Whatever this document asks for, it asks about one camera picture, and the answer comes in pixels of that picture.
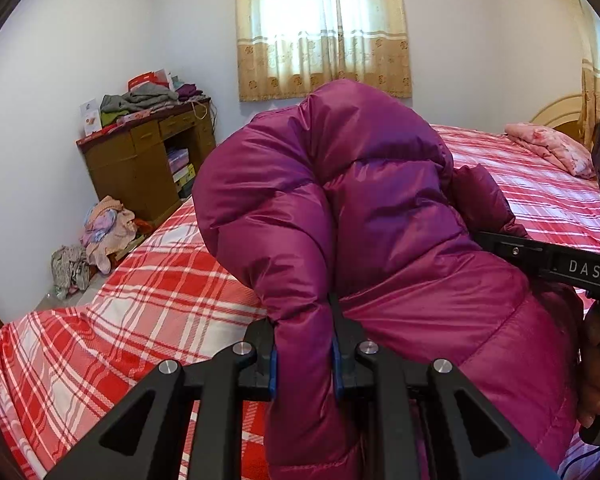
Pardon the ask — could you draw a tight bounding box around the purple puffer jacket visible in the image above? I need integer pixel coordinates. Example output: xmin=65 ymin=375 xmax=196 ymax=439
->
xmin=193 ymin=79 xmax=583 ymax=479

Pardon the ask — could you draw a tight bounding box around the wooden bed headboard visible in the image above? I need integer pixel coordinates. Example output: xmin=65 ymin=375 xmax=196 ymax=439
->
xmin=531 ymin=93 xmax=584 ymax=144

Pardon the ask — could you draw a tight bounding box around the brown wooden desk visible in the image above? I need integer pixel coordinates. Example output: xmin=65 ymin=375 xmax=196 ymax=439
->
xmin=76 ymin=96 xmax=215 ymax=226

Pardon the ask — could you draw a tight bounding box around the clothes pile on floor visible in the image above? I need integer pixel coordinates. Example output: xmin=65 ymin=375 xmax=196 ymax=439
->
xmin=50 ymin=196 xmax=155 ymax=301

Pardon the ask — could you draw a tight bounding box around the clothes pile on desk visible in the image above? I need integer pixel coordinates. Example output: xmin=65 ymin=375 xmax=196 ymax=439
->
xmin=99 ymin=70 xmax=207 ymax=127

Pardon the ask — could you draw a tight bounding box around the beige side curtain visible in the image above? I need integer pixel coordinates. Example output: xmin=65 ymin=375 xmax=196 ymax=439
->
xmin=567 ymin=0 xmax=600 ymax=151

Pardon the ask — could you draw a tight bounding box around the red white plaid bedspread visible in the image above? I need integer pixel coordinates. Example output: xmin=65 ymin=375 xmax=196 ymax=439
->
xmin=0 ymin=126 xmax=600 ymax=479

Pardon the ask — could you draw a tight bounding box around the person's right hand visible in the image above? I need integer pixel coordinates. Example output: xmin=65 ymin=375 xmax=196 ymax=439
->
xmin=577 ymin=302 xmax=600 ymax=428

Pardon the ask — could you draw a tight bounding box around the beige patterned window curtain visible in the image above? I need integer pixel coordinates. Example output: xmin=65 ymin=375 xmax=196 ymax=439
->
xmin=235 ymin=0 xmax=412 ymax=102

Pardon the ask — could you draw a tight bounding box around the white card on desk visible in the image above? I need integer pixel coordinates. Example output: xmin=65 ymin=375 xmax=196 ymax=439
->
xmin=80 ymin=99 xmax=102 ymax=136

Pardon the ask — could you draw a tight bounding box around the pink floral pillow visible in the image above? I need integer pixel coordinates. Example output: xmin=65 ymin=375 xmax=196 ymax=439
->
xmin=505 ymin=122 xmax=596 ymax=180

